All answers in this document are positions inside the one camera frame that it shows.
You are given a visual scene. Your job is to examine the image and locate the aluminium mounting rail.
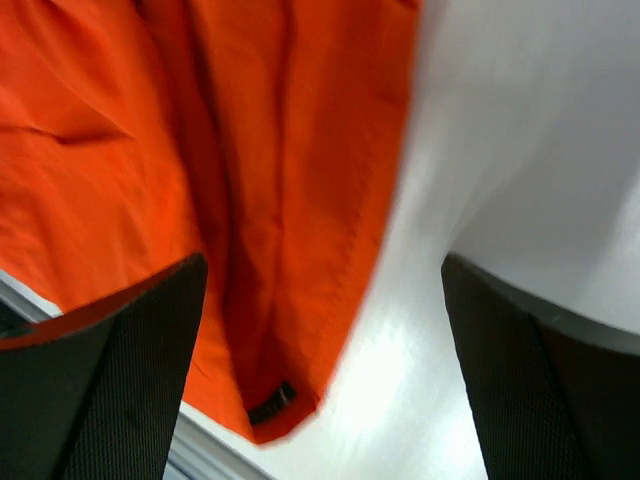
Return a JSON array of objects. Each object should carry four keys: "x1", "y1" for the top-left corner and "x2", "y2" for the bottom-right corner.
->
[{"x1": 1, "y1": 272, "x2": 270, "y2": 480}]

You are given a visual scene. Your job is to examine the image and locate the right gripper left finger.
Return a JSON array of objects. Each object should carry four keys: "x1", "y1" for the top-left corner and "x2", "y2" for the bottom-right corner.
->
[{"x1": 1, "y1": 254, "x2": 208, "y2": 479}]

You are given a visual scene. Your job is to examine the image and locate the orange shorts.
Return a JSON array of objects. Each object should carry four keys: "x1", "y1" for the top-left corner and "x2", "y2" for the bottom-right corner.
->
[{"x1": 1, "y1": 1, "x2": 422, "y2": 444}]

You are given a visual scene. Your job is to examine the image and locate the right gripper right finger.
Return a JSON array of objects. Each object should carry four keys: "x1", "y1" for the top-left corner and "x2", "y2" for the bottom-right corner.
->
[{"x1": 441, "y1": 255, "x2": 639, "y2": 479}]

